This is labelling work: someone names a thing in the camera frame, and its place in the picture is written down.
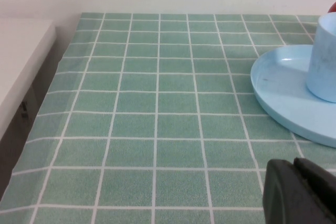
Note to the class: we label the green checked tablecloth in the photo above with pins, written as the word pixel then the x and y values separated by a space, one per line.
pixel 157 103

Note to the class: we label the light blue plastic cup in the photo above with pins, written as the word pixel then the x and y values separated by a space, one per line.
pixel 324 64

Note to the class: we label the light blue plastic plate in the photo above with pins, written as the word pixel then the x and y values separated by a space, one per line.
pixel 278 98

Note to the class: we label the red apple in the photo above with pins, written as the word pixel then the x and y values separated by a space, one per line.
pixel 333 8

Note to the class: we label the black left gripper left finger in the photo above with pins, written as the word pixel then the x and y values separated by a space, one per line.
pixel 283 195

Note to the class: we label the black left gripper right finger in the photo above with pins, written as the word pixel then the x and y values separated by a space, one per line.
pixel 323 187

